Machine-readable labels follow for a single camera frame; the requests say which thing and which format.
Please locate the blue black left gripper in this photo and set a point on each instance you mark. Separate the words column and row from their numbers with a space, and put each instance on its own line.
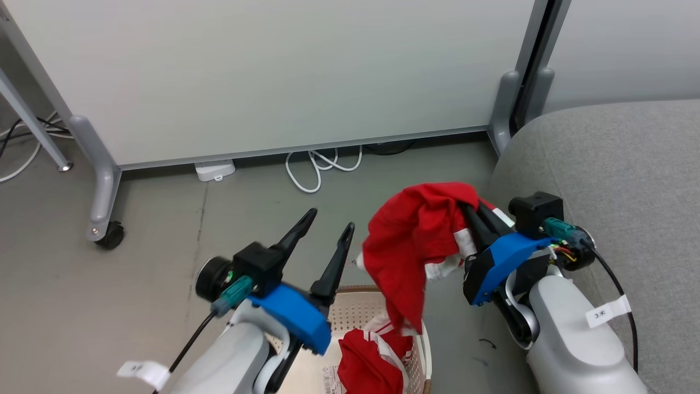
column 298, row 320

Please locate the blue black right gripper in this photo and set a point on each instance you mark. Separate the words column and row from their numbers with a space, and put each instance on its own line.
column 500, row 260

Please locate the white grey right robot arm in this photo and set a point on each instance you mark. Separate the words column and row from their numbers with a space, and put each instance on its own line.
column 569, row 339

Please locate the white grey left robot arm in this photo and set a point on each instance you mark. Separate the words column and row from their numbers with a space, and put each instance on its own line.
column 224, row 361

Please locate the cream perforated laundry basket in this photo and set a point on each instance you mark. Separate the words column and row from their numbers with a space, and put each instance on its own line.
column 355, row 312

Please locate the black round right motor cap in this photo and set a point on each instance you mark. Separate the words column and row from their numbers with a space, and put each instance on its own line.
column 582, row 254

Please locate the black round motor cap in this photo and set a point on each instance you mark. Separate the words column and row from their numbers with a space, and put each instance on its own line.
column 212, row 279
column 582, row 254

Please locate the black round left motor cap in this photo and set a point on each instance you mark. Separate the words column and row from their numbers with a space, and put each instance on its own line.
column 212, row 279

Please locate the red white striped garment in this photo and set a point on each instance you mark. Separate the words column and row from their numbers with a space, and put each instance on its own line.
column 366, row 361

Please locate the small white adapter box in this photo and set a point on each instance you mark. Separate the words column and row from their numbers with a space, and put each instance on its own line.
column 215, row 171

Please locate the grey fabric sofa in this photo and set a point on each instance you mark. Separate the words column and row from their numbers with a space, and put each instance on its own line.
column 629, row 175

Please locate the wide white partition panel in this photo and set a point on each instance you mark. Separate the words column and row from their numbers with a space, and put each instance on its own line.
column 273, row 71

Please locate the black caster wheel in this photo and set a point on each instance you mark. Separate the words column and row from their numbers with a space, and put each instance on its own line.
column 111, row 236

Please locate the narrow white partition panel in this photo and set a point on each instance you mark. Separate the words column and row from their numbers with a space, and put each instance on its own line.
column 629, row 49

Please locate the grey metal table leg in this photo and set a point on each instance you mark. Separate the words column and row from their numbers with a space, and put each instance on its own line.
column 33, row 123

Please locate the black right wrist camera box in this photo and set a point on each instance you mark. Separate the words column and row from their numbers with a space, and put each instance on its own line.
column 538, row 210

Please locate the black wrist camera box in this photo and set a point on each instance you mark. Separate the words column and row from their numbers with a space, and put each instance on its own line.
column 261, row 267
column 538, row 210

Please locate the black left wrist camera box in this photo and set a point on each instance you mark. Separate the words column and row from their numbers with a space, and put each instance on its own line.
column 261, row 267

